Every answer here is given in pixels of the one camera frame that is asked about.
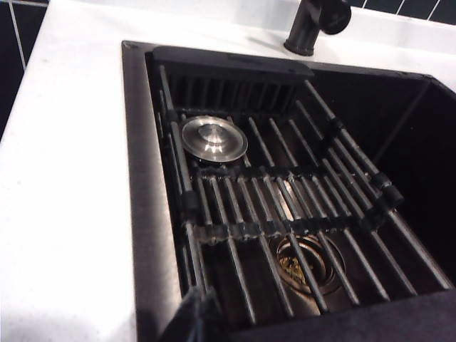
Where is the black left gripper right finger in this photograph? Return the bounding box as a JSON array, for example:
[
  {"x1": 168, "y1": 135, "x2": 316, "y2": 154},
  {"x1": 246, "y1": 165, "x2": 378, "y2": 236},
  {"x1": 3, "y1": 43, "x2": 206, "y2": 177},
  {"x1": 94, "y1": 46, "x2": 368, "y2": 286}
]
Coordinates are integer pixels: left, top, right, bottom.
[{"x1": 227, "y1": 289, "x2": 456, "y2": 342}]

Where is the silver sink drain stopper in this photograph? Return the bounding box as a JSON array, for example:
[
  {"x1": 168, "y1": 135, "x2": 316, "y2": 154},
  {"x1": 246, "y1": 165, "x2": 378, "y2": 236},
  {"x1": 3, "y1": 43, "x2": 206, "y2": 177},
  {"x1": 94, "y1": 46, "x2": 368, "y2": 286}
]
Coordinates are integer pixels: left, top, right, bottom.
[{"x1": 180, "y1": 114, "x2": 249, "y2": 166}]

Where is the dark metal faucet spout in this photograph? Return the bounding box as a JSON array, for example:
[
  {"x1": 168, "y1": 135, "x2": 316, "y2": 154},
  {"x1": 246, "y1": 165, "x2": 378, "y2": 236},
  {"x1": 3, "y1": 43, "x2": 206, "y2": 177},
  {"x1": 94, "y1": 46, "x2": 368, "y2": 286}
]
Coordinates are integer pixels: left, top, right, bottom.
[{"x1": 283, "y1": 0, "x2": 327, "y2": 57}]

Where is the grey faucet lever handle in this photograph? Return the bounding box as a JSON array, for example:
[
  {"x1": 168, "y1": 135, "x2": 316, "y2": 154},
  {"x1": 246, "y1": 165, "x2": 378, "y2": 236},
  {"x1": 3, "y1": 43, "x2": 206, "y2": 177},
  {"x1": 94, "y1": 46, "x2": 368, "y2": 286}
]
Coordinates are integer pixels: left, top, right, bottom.
[{"x1": 321, "y1": 0, "x2": 353, "y2": 36}]

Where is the black kitchen sink basin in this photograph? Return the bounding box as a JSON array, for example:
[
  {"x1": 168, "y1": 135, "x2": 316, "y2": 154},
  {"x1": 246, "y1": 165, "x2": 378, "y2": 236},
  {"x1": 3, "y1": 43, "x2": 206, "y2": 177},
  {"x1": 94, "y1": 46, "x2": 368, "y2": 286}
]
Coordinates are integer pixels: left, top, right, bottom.
[{"x1": 120, "y1": 38, "x2": 456, "y2": 342}]

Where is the black sink drying rack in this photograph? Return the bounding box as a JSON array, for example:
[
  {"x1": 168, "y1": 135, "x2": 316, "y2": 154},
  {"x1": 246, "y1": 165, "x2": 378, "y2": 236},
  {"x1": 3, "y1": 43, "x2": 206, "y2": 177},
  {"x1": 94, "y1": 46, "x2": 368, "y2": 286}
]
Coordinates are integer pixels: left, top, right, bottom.
[{"x1": 144, "y1": 45, "x2": 455, "y2": 327}]

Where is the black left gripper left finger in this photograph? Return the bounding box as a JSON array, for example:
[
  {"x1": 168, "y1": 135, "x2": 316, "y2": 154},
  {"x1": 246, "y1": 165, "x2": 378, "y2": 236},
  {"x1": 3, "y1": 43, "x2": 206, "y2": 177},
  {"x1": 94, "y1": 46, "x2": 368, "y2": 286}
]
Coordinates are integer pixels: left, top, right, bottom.
[{"x1": 173, "y1": 284, "x2": 224, "y2": 342}]

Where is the metal sink drain strainer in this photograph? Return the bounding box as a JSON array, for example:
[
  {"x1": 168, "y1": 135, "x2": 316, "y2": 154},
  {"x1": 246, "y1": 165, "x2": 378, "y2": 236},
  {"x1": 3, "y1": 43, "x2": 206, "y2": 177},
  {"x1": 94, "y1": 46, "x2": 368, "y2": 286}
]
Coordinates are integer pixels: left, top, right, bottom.
[{"x1": 269, "y1": 232, "x2": 349, "y2": 297}]

